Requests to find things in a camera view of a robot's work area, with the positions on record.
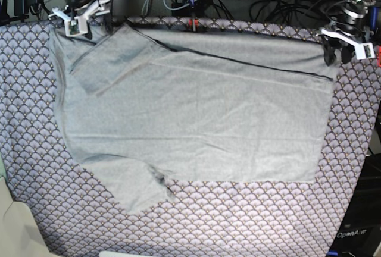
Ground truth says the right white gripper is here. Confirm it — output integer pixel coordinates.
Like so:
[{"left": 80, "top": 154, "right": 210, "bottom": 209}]
[{"left": 48, "top": 0, "right": 114, "bottom": 40}]

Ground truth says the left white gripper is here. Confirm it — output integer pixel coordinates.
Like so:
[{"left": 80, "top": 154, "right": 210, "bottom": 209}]
[{"left": 320, "top": 28, "right": 374, "bottom": 66}]

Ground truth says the light grey T-shirt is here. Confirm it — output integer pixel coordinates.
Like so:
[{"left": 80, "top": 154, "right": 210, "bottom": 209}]
[{"left": 49, "top": 24, "right": 338, "bottom": 213}]

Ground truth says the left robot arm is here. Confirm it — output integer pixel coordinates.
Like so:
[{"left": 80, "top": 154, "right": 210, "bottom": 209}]
[{"left": 317, "top": 0, "right": 380, "bottom": 66}]

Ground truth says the red right edge clamp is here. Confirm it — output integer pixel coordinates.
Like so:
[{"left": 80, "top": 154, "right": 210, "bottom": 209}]
[{"left": 377, "top": 46, "right": 381, "bottom": 67}]

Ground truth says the red black centre clamp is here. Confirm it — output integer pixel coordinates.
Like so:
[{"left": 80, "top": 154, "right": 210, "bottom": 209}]
[{"left": 188, "top": 0, "right": 203, "bottom": 32}]

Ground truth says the black OpenArm box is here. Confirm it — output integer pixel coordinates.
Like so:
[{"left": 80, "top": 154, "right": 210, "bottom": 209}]
[{"left": 327, "top": 154, "right": 380, "bottom": 256}]

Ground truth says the white plastic bin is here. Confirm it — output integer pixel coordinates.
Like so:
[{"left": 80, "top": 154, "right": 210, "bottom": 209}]
[{"left": 1, "top": 177, "right": 51, "bottom": 256}]

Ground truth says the blue right clamp handle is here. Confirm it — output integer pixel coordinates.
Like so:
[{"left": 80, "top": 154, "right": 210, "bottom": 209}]
[{"left": 369, "top": 7, "right": 379, "bottom": 42}]

